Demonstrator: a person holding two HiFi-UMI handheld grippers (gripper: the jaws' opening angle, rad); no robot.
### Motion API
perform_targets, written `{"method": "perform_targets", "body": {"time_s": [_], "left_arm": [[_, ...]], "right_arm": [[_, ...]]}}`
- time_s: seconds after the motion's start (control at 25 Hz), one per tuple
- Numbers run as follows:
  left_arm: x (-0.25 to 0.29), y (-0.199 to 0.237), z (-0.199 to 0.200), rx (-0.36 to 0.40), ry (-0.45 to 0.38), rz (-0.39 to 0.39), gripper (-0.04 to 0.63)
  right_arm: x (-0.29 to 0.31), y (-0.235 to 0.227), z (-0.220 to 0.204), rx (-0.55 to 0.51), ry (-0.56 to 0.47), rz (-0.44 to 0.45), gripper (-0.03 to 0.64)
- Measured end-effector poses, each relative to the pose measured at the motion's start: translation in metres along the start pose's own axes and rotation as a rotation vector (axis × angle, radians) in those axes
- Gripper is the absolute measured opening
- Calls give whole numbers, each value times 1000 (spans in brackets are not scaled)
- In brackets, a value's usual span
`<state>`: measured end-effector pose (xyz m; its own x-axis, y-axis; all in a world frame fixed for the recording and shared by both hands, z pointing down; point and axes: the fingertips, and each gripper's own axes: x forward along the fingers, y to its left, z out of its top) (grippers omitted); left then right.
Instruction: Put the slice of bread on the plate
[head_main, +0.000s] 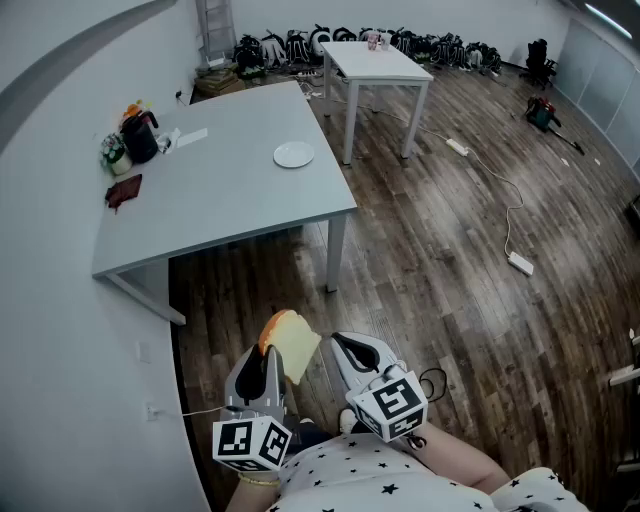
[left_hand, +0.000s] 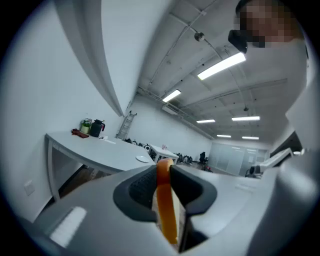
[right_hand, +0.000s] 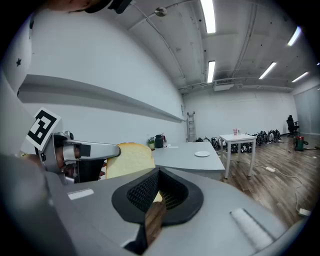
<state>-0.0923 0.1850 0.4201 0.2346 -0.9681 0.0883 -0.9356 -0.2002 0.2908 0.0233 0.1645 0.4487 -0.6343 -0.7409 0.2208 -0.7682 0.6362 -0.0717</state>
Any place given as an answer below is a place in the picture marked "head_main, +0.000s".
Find white star print shirt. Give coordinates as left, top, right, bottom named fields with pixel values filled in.
left=263, top=431, right=592, bottom=512

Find white table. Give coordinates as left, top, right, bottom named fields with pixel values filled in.
left=319, top=40, right=435, bottom=167

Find gold bracelet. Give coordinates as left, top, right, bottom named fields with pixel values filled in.
left=236, top=471, right=282, bottom=489

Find white paper sheet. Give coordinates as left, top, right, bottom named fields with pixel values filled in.
left=175, top=127, right=209, bottom=149

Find row of black white backpacks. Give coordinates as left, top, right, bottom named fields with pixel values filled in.
left=232, top=23, right=503, bottom=77

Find stack of cardboard boxes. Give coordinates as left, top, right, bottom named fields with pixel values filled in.
left=193, top=66, right=247, bottom=100

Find white floor cable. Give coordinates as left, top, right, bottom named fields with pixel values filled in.
left=463, top=148, right=526, bottom=257

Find red and green vacuum cleaner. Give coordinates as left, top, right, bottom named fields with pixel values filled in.
left=524, top=94, right=587, bottom=157

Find yellow bread slice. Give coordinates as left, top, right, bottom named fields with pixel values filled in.
left=258, top=308, right=323, bottom=386

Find white router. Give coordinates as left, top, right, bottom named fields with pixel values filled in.
left=199, top=48, right=227, bottom=72

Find person's right forearm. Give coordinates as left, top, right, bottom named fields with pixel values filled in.
left=399, top=423, right=512, bottom=495

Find wide white power strip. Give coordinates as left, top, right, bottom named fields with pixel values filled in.
left=506, top=250, right=536, bottom=278

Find ceiling light strip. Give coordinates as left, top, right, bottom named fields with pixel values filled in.
left=583, top=1, right=633, bottom=38

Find white round plate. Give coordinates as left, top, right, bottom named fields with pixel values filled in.
left=272, top=140, right=316, bottom=170

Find white pot with flowers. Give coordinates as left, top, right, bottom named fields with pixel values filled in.
left=99, top=131, right=134, bottom=177

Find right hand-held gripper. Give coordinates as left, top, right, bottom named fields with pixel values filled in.
left=329, top=331, right=430, bottom=444

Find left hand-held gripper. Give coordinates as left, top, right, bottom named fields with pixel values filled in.
left=212, top=344, right=293, bottom=474

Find metal ladder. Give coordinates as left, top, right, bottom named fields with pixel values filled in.
left=194, top=0, right=239, bottom=67

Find person's dark trousers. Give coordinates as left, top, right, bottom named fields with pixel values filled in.
left=283, top=418, right=342, bottom=457

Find crumpled white packet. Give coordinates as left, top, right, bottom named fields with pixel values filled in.
left=155, top=127, right=182, bottom=156

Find black office chair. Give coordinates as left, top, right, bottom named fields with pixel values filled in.
left=519, top=38, right=559, bottom=92

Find grey table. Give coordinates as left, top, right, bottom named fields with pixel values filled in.
left=91, top=79, right=359, bottom=327

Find dark red cloth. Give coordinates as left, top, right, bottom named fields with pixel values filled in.
left=104, top=173, right=144, bottom=214

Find black bag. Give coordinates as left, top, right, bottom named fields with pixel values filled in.
left=120, top=110, right=161, bottom=165

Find person's left forearm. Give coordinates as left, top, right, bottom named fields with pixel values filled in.
left=228, top=468, right=282, bottom=512

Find orange and yellow toys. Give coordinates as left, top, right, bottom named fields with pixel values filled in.
left=122, top=99, right=154, bottom=121

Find black floor cable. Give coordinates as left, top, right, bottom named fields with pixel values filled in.
left=418, top=366, right=450, bottom=402

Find white wall socket with plug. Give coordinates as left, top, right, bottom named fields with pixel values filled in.
left=145, top=399, right=236, bottom=422

